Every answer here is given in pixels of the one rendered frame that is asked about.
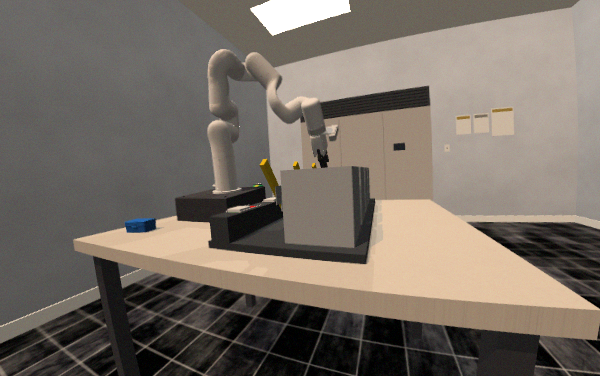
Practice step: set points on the small blue box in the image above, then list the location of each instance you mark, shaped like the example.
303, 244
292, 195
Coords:
140, 225

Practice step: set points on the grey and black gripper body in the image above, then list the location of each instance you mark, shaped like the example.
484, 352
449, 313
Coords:
318, 142

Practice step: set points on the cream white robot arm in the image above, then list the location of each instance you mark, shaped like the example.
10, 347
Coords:
221, 134

